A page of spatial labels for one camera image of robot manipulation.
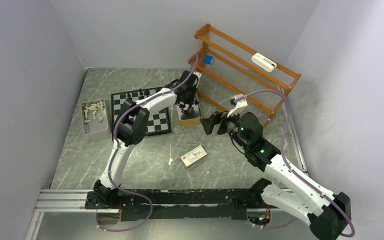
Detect orange wooden rack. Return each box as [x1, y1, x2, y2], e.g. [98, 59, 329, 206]
[187, 23, 302, 130]

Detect tin box black pieces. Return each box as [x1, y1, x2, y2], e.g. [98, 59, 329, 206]
[176, 95, 202, 126]

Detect aluminium rail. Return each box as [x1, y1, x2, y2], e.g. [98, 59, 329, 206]
[34, 188, 327, 213]

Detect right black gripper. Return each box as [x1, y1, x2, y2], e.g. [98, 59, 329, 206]
[199, 106, 250, 150]

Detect black mounting base plate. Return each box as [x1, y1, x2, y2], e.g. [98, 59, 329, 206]
[84, 188, 268, 222]

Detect white device on rack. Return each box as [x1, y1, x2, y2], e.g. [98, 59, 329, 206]
[251, 52, 277, 73]

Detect blue block on rack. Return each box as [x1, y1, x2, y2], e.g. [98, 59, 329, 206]
[203, 54, 215, 65]

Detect tin box white pieces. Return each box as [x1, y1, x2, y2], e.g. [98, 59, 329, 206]
[80, 98, 111, 139]

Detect black white chessboard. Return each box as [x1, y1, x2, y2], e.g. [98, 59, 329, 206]
[111, 86, 173, 137]

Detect white red card box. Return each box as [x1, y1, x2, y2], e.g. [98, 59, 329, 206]
[180, 145, 208, 167]

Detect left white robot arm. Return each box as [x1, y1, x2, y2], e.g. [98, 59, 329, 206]
[93, 70, 202, 208]

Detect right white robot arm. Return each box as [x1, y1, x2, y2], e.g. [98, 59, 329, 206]
[200, 111, 352, 240]

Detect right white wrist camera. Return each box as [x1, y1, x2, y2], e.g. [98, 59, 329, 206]
[227, 94, 248, 117]

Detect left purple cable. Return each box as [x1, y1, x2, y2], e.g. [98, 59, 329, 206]
[95, 52, 200, 232]

